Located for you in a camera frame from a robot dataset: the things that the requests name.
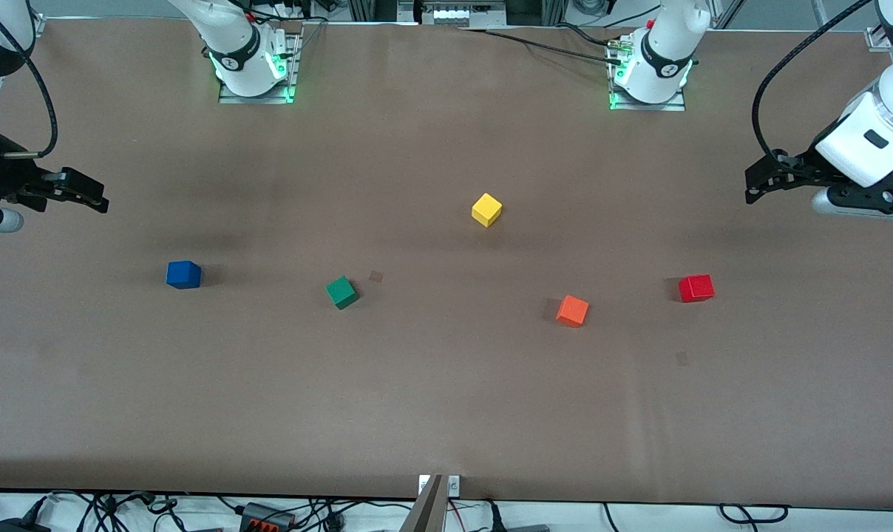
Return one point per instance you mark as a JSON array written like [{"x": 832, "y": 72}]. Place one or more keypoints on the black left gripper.
[{"x": 804, "y": 164}]

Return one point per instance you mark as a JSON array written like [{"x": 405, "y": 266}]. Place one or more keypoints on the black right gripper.
[{"x": 4, "y": 177}]

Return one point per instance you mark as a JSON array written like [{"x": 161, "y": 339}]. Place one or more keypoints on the red wooden cube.
[{"x": 696, "y": 288}]

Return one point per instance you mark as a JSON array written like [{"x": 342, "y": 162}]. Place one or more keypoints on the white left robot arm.
[{"x": 661, "y": 66}]

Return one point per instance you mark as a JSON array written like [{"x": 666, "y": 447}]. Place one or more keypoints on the blue wooden cube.
[{"x": 184, "y": 275}]

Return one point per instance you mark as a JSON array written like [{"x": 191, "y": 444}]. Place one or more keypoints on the orange wooden cube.
[{"x": 572, "y": 311}]

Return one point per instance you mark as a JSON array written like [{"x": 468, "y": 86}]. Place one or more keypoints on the green wooden cube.
[{"x": 341, "y": 292}]

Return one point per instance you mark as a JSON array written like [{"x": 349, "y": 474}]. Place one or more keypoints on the yellow wooden cube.
[{"x": 486, "y": 210}]

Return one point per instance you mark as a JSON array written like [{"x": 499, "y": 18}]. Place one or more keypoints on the black power adapter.
[{"x": 21, "y": 526}]

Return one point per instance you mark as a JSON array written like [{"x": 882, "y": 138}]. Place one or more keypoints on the grey electronics box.
[{"x": 454, "y": 13}]

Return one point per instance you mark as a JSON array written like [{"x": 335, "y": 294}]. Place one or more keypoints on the orange black connector box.
[{"x": 265, "y": 519}]

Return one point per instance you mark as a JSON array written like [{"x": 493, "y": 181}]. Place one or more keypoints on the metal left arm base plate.
[{"x": 672, "y": 107}]

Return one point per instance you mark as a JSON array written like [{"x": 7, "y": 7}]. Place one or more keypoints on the metal table corner bracket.
[
  {"x": 38, "y": 26},
  {"x": 871, "y": 38}
]

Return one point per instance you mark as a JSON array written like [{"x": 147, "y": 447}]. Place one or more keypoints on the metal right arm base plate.
[{"x": 232, "y": 98}]

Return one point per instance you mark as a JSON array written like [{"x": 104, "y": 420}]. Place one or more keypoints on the white mounting bracket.
[
  {"x": 454, "y": 485},
  {"x": 423, "y": 485}
]

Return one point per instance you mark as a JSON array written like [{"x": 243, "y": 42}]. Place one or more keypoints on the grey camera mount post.
[{"x": 428, "y": 510}]

